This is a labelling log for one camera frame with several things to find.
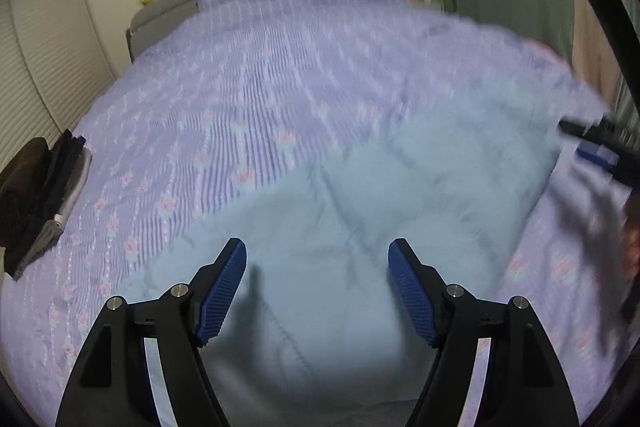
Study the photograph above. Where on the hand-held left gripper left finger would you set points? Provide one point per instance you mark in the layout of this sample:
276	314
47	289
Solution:
223	291

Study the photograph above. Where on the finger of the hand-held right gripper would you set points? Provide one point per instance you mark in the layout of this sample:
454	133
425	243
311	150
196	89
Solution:
595	158
585	130

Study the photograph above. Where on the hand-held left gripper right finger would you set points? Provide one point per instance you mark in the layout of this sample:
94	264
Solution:
413	292

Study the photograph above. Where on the light blue pants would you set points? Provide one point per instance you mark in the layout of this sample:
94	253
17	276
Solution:
350	207

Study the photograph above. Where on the beige curtain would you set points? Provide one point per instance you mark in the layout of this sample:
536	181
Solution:
597	42

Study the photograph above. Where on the grey folded garment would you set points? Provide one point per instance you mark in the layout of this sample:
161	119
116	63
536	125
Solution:
60	219

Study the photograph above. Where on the black folded garment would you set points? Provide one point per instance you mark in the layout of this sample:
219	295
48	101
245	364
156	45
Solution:
62	177

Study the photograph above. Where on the purple floral bedspread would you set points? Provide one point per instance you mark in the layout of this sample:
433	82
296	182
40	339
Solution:
225	82

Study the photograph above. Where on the dark brown folded garment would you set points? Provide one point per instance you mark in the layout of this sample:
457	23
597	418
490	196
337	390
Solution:
22	187

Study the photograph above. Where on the white slatted closet door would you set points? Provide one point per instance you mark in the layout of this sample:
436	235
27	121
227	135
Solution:
45	37

